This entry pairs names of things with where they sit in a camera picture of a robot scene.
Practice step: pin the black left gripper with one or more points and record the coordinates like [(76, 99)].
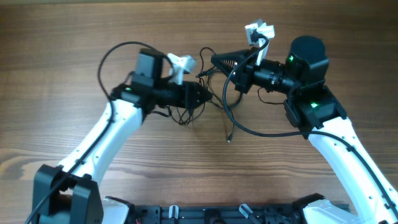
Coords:
[(186, 93)]

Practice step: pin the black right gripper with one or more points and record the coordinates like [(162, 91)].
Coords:
[(245, 81)]

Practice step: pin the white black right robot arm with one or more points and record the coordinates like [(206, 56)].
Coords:
[(316, 114)]

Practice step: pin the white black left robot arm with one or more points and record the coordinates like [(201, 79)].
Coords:
[(69, 192)]

